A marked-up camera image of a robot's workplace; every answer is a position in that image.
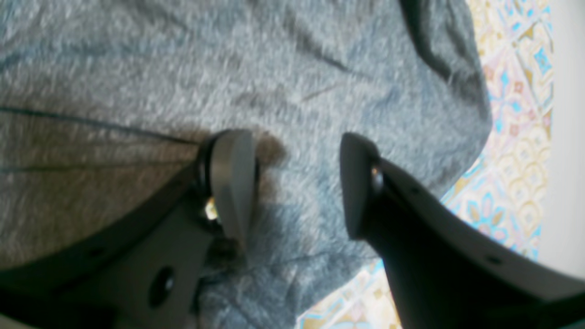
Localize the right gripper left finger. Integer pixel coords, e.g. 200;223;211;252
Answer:
1;129;258;329

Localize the patterned tablecloth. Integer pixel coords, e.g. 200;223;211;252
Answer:
297;0;558;329

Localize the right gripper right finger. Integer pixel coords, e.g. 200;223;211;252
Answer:
339;133;585;329

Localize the grey t-shirt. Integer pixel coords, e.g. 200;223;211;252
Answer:
0;0;491;329

